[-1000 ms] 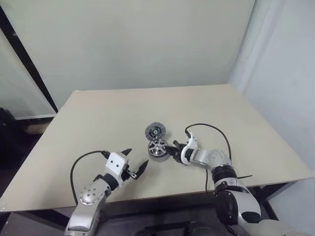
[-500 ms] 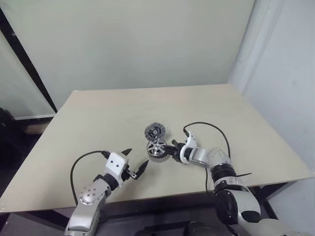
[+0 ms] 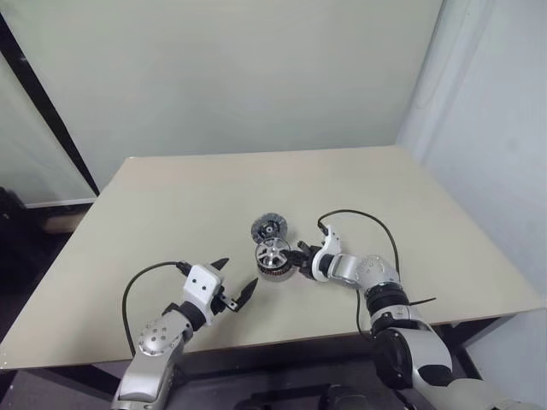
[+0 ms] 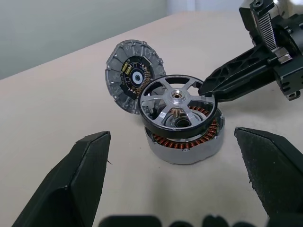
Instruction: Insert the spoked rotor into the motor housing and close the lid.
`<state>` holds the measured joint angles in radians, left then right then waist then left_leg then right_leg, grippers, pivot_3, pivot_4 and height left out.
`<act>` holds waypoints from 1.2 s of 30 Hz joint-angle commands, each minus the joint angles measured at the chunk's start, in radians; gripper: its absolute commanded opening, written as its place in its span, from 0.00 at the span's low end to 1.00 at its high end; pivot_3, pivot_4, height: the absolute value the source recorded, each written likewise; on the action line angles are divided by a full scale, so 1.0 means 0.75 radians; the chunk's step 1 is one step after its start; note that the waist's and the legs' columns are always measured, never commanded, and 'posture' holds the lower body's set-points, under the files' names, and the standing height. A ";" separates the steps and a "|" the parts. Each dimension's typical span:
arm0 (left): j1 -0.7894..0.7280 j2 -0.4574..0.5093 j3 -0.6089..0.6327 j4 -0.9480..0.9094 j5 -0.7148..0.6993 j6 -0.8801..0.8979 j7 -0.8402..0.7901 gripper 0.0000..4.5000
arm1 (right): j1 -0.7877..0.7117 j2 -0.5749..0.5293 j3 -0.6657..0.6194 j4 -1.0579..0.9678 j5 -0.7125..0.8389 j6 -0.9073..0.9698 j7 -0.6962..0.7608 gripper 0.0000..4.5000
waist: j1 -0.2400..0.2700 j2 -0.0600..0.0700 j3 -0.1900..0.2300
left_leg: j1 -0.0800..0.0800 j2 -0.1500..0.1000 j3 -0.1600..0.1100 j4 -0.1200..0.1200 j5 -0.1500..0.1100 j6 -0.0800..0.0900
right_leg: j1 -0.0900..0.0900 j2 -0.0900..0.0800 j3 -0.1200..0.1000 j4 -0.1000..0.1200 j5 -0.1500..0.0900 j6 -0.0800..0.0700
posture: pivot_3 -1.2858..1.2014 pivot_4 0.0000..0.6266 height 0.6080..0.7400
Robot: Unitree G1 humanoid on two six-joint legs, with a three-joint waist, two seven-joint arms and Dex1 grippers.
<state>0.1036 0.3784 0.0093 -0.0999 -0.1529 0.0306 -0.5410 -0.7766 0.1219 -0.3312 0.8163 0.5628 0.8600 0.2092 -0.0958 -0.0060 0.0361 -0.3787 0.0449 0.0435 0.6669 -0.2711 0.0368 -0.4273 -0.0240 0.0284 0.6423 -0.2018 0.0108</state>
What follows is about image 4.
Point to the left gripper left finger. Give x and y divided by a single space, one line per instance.
66 189

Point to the spoked silver rotor black rim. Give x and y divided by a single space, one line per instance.
176 98

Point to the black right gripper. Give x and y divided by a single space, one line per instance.
291 35

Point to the silver motor housing with copper windings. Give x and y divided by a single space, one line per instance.
180 156

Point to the grey motor lid with circuit board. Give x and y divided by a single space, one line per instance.
118 63

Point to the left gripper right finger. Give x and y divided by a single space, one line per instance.
279 175

